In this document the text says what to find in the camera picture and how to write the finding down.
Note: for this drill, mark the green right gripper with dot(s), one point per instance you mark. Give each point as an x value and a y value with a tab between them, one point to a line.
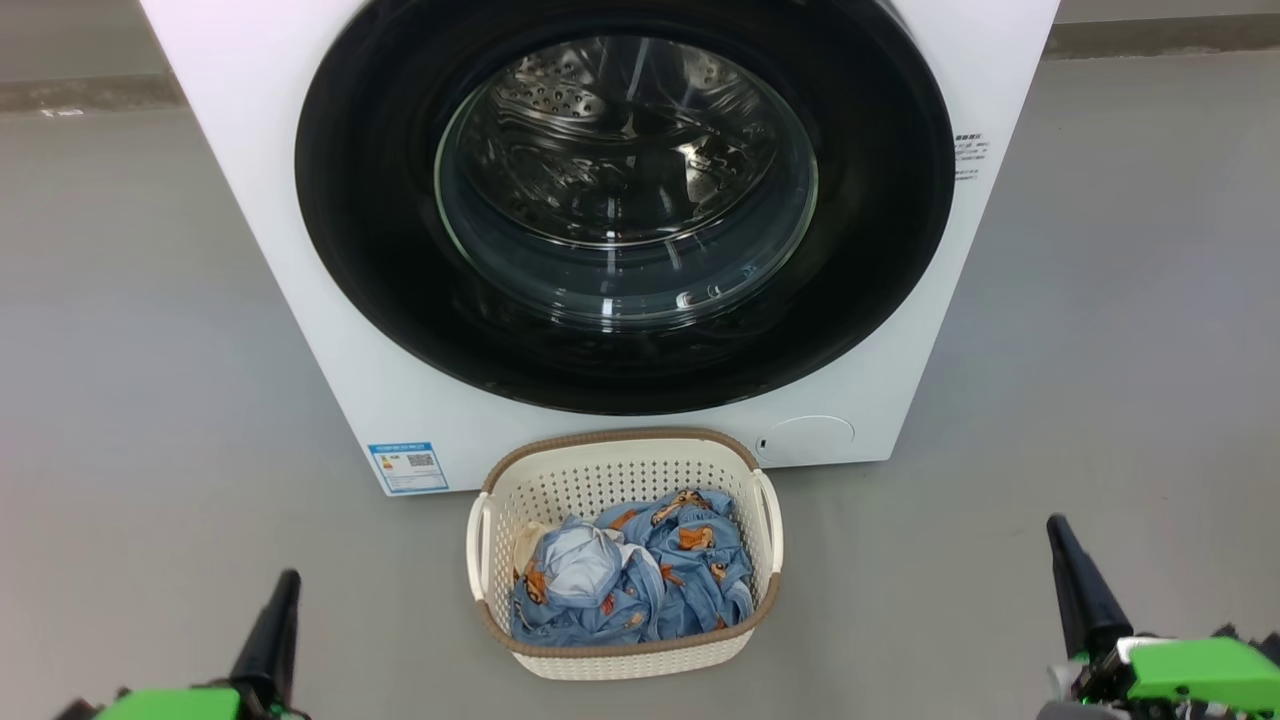
1200	672

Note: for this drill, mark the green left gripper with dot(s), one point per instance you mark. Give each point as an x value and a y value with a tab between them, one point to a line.
170	706

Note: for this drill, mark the blue garment with white lining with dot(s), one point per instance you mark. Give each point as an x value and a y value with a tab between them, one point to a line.
580	572

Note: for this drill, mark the blue garment with orange print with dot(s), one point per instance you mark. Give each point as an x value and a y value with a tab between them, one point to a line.
700	575

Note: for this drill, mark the black round glass washer door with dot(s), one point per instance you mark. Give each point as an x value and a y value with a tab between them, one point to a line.
370	200

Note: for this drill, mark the white front-load washing machine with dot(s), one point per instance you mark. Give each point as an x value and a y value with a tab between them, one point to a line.
380	405

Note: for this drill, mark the blue energy label sticker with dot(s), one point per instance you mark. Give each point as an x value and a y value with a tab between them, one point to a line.
408	468

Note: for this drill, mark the round white filter cover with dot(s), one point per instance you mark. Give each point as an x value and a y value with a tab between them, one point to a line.
810	440

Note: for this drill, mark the cream perforated laundry basket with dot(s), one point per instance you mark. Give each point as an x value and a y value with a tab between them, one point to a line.
600	470

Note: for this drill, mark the small black text sticker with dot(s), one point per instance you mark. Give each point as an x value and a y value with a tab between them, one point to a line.
971	155

